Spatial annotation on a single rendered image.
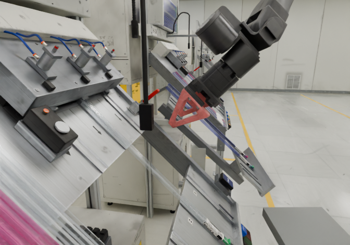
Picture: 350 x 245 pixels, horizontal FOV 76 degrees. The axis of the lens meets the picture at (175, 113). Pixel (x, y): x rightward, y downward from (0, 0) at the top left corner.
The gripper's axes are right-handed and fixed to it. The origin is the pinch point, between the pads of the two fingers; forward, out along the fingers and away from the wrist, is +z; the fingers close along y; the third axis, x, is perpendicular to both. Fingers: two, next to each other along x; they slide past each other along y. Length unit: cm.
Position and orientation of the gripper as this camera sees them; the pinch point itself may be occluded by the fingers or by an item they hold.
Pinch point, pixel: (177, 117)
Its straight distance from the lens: 48.4
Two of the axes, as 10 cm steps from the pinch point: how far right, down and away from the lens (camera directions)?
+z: -7.0, 6.6, 2.8
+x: 6.9, 7.3, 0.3
